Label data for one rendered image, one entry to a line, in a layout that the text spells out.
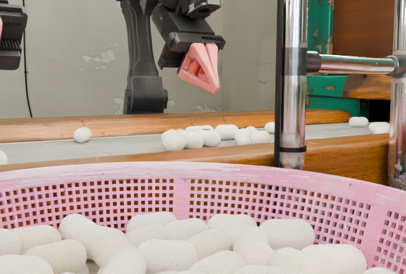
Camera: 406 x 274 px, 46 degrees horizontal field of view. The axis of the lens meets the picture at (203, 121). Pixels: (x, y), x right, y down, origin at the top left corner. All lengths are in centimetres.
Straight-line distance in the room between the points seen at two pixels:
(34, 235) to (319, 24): 95
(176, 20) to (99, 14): 195
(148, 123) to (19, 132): 20
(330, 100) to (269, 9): 162
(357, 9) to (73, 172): 86
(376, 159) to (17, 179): 35
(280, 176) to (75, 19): 242
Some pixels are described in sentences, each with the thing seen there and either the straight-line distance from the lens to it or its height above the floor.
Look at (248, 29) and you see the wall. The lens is 283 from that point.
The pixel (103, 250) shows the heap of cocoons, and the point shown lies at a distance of 25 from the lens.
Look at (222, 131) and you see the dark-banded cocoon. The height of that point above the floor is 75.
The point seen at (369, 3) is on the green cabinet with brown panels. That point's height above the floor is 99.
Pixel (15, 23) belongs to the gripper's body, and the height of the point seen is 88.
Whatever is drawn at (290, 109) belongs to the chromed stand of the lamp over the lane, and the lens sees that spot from 39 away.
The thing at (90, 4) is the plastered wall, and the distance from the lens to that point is 271.
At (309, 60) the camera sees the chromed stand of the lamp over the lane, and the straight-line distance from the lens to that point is 40.
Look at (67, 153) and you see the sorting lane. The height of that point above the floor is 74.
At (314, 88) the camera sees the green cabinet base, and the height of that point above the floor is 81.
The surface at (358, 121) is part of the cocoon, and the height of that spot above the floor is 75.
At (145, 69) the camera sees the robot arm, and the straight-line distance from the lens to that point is 104.
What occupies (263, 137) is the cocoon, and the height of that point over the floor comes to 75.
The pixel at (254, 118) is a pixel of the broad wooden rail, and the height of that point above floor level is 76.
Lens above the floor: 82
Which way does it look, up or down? 5 degrees down
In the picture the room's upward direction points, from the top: 1 degrees clockwise
